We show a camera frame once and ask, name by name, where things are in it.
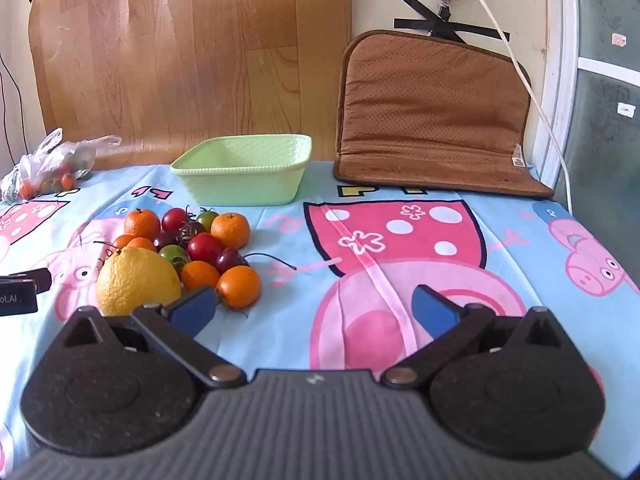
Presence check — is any white power cable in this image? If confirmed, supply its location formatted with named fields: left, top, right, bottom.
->
left=452, top=0, right=575, bottom=213

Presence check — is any thin black cable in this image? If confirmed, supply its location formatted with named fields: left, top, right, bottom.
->
left=0, top=52, right=28, bottom=166

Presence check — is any frosted glass door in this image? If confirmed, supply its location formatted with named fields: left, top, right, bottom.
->
left=567, top=0, right=640, bottom=281

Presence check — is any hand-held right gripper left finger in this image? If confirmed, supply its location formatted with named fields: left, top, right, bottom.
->
left=60, top=286, right=248, bottom=391

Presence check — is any printed cartoon blanket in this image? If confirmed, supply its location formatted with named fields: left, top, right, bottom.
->
left=0, top=162, right=640, bottom=476

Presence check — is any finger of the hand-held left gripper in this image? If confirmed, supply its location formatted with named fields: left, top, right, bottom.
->
left=0, top=268, right=53, bottom=293

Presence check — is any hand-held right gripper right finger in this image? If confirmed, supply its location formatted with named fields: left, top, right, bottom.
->
left=380, top=285, right=572, bottom=391

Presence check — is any light green plastic basket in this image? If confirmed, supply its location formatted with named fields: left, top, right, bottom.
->
left=170, top=134, right=313, bottom=207

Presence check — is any clear plastic bag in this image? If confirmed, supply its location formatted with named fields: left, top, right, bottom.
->
left=0, top=127, right=123, bottom=203

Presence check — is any brown perforated seat cushion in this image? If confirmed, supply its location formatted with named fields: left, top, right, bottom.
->
left=332, top=30, right=556, bottom=198

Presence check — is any yellow tomato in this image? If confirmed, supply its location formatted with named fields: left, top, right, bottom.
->
left=96, top=247, right=182, bottom=317

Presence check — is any wood pattern board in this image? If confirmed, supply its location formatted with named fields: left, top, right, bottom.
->
left=27, top=0, right=353, bottom=171

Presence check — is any white door frame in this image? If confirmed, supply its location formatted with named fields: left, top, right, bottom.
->
left=530, top=0, right=581, bottom=191

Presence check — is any black tape strip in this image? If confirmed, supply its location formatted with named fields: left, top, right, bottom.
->
left=401, top=0, right=441, bottom=23
left=394, top=18, right=511, bottom=43

